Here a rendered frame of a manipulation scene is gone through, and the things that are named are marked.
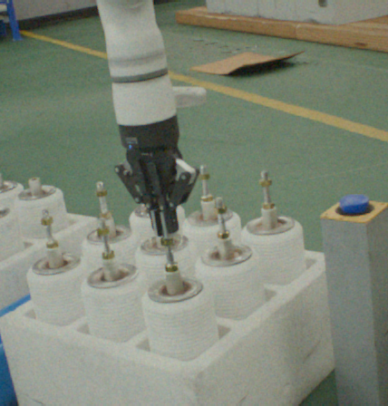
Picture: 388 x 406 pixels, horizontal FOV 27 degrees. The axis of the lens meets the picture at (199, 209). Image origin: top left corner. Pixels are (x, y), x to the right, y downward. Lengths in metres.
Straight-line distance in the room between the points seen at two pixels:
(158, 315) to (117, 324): 0.10
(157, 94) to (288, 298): 0.38
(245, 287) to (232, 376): 0.13
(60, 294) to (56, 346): 0.08
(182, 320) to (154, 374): 0.08
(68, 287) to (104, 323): 0.10
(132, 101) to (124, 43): 0.07
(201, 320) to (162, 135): 0.25
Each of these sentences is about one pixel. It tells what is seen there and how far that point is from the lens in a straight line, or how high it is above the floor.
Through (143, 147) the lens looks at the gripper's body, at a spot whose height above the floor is 0.46.
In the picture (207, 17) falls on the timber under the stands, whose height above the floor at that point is 0.07.
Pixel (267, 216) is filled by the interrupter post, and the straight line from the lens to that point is 1.24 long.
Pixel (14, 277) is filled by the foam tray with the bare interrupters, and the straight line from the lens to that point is 1.51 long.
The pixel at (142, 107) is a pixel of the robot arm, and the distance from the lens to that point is 0.97.
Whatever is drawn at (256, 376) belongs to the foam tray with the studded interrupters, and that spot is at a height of 0.11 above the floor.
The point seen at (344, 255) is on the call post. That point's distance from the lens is 1.11.
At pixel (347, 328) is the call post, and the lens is 1.17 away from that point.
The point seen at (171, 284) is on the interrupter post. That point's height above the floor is 0.27.
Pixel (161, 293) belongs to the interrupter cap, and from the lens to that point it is 1.09.
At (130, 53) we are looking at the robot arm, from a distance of 0.97.
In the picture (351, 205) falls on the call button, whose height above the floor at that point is 0.33.
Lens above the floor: 0.72
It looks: 20 degrees down
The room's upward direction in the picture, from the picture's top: 9 degrees counter-clockwise
